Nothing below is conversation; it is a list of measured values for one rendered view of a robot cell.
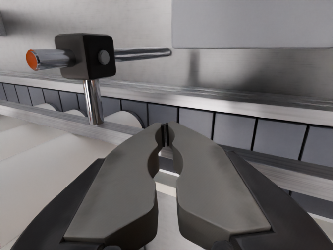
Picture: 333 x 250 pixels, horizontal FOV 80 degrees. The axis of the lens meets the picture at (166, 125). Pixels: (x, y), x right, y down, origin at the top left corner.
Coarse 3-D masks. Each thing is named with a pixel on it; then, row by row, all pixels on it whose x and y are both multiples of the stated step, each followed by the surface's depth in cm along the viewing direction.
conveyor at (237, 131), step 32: (0, 96) 38; (32, 96) 33; (64, 96) 29; (192, 128) 21; (224, 128) 19; (256, 128) 19; (288, 128) 17; (320, 128) 16; (160, 160) 25; (320, 160) 17; (288, 192) 19
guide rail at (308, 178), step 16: (0, 112) 22; (16, 112) 21; (32, 112) 19; (48, 112) 19; (64, 128) 18; (80, 128) 17; (96, 128) 16; (112, 128) 15; (128, 128) 15; (256, 160) 11; (272, 160) 11; (288, 160) 11; (272, 176) 10; (288, 176) 10; (304, 176) 10; (320, 176) 10; (304, 192) 10; (320, 192) 10
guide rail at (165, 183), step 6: (156, 174) 22; (162, 174) 22; (168, 174) 22; (156, 180) 22; (162, 180) 21; (168, 180) 21; (174, 180) 21; (156, 186) 21; (162, 186) 21; (168, 186) 21; (174, 186) 21; (168, 192) 21; (174, 192) 20; (318, 222) 16; (324, 222) 16; (330, 222) 16; (324, 228) 16; (330, 228) 16; (330, 234) 15
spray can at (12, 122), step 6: (48, 102) 31; (48, 108) 30; (54, 108) 30; (0, 114) 26; (0, 120) 25; (6, 120) 25; (12, 120) 25; (18, 120) 26; (0, 126) 24; (6, 126) 25; (12, 126) 25
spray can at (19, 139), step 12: (0, 132) 21; (12, 132) 21; (24, 132) 21; (36, 132) 22; (48, 132) 23; (60, 132) 24; (0, 144) 19; (12, 144) 20; (24, 144) 21; (36, 144) 22; (0, 156) 19
